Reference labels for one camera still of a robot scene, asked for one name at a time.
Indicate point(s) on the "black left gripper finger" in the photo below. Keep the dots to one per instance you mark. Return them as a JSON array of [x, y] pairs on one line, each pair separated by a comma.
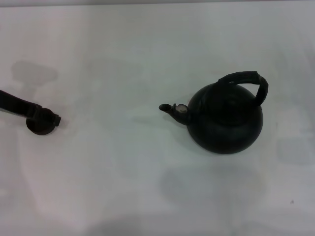
[[29, 108]]

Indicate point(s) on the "dark brown teacup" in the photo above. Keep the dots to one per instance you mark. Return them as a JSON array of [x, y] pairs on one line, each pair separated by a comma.
[[40, 127]]

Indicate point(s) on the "black round teapot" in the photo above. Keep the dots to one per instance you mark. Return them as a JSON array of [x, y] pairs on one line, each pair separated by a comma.
[[224, 127]]

